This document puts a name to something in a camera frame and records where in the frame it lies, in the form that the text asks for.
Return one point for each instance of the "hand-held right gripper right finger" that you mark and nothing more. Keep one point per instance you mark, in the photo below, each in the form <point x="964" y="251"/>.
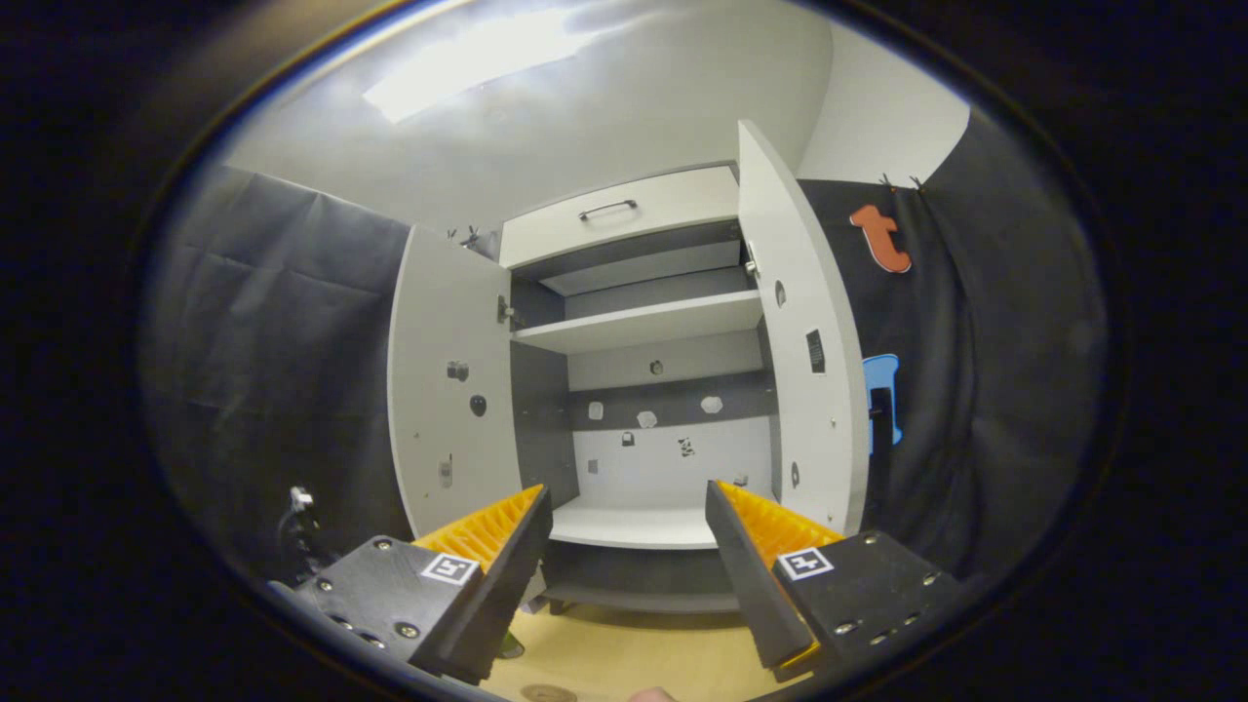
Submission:
<point x="756" y="585"/>

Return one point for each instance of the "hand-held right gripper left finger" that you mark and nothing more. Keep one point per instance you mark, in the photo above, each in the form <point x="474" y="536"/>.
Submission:
<point x="507" y="575"/>

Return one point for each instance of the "green label bottle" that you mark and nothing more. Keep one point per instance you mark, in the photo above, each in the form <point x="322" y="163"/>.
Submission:
<point x="513" y="645"/>

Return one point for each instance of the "cabinet door with camera sticker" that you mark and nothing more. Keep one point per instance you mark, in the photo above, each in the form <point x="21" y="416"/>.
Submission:
<point x="439" y="312"/>

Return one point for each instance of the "cabinet door with headphone sticker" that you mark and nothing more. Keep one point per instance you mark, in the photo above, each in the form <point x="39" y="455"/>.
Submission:
<point x="799" y="292"/>

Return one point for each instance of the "white and grey cabinet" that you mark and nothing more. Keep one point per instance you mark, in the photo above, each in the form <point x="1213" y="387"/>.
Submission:
<point x="541" y="419"/>

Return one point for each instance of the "metal door hinge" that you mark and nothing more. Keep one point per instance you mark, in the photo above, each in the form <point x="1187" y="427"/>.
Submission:
<point x="752" y="261"/>
<point x="507" y="312"/>

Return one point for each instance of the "white cabinet shelf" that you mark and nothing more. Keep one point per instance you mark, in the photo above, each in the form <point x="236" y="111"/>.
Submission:
<point x="634" y="327"/>

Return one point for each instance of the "white cabinet drawer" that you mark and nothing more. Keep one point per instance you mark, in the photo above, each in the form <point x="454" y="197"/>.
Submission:
<point x="673" y="210"/>

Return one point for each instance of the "black backdrop cloth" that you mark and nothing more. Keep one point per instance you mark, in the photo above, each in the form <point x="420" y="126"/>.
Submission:
<point x="263" y="341"/>

